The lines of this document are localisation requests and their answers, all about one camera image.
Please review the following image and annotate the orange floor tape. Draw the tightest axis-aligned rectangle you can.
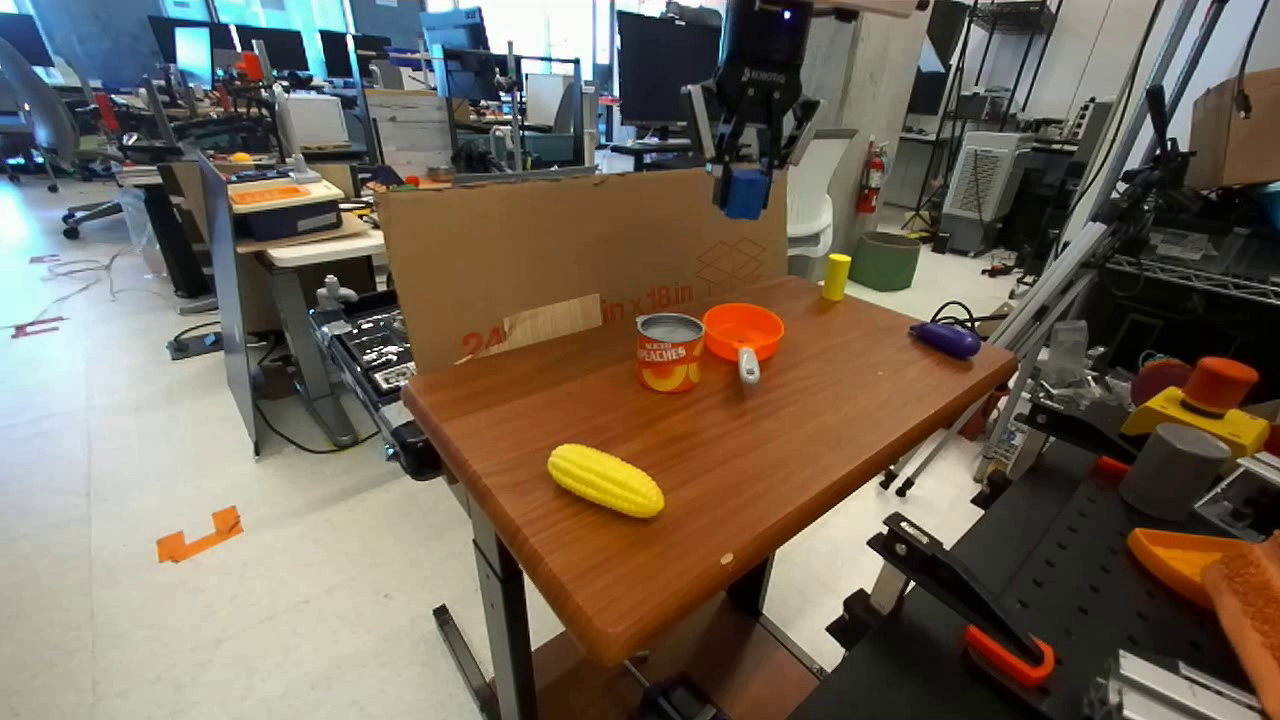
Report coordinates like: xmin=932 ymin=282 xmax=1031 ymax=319
xmin=152 ymin=505 xmax=250 ymax=566

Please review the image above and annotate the yellow box orange button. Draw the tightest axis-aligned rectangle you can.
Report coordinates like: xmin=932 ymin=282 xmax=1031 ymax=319
xmin=1118 ymin=351 xmax=1277 ymax=459

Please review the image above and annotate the brown cardboard board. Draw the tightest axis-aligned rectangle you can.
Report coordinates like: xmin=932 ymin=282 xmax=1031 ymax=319
xmin=376 ymin=167 xmax=794 ymax=376

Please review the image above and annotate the black clamp orange handle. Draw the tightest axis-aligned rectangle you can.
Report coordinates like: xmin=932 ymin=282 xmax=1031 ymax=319
xmin=863 ymin=512 xmax=1060 ymax=696
xmin=1018 ymin=397 xmax=1138 ymax=492

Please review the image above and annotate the black computer monitor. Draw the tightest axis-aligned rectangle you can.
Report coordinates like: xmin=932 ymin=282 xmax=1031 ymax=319
xmin=611 ymin=8 xmax=729 ymax=133

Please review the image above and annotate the orange towel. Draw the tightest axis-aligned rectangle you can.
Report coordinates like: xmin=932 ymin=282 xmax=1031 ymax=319
xmin=1198 ymin=531 xmax=1280 ymax=720

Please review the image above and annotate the orange yellow wedge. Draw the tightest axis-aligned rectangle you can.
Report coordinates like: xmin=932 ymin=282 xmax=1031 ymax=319
xmin=1123 ymin=522 xmax=1257 ymax=615

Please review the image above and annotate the purple toy eggplant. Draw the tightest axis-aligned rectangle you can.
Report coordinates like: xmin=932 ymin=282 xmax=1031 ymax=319
xmin=910 ymin=315 xmax=988 ymax=363

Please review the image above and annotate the brown wooden table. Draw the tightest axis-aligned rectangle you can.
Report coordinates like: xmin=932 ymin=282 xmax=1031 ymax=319
xmin=402 ymin=271 xmax=1020 ymax=720

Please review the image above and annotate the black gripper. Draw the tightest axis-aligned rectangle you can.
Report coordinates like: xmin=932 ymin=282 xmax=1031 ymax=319
xmin=693 ymin=64 xmax=823 ymax=208

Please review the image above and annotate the green bin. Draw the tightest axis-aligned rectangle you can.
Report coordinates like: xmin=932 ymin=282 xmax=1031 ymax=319
xmin=850 ymin=228 xmax=926 ymax=294

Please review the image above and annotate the large cardboard box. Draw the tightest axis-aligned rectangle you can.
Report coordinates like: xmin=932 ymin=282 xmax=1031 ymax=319
xmin=1185 ymin=64 xmax=1280 ymax=197

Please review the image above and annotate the aluminium rail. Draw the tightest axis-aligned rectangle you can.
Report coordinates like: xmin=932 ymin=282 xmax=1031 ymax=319
xmin=1084 ymin=653 xmax=1257 ymax=720

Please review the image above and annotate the tin can orange label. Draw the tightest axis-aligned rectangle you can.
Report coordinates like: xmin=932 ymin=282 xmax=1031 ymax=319
xmin=634 ymin=309 xmax=709 ymax=398

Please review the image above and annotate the orange toy pan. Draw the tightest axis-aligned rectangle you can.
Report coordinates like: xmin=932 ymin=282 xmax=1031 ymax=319
xmin=702 ymin=301 xmax=794 ymax=393

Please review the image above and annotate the yellow toy corn cob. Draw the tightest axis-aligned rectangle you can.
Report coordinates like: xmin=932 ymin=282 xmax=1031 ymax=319
xmin=545 ymin=441 xmax=667 ymax=522

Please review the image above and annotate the black cable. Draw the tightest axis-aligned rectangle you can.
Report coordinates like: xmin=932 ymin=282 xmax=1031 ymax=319
xmin=927 ymin=294 xmax=993 ymax=341

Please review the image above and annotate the grey round cup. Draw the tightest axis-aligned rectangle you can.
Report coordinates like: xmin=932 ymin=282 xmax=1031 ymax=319
xmin=1118 ymin=418 xmax=1236 ymax=522

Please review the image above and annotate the grey desk with drawers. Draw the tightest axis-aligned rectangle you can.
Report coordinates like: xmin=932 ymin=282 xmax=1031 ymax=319
xmin=198 ymin=171 xmax=393 ymax=455

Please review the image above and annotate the yellow cylinder block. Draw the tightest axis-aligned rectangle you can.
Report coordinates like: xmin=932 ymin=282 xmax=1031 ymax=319
xmin=821 ymin=247 xmax=856 ymax=304

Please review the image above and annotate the black perforated base table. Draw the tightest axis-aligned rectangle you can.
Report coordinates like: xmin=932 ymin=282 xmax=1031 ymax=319
xmin=784 ymin=430 xmax=1280 ymax=720

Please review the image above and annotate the silver tripod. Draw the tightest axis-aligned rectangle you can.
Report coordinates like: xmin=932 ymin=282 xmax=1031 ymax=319
xmin=884 ymin=0 xmax=1236 ymax=500

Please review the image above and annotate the red fire extinguisher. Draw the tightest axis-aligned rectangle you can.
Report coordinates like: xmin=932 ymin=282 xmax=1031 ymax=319
xmin=853 ymin=134 xmax=894 ymax=221

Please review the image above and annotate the white chair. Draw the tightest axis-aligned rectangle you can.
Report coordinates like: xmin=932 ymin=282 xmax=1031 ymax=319
xmin=782 ymin=127 xmax=861 ymax=282

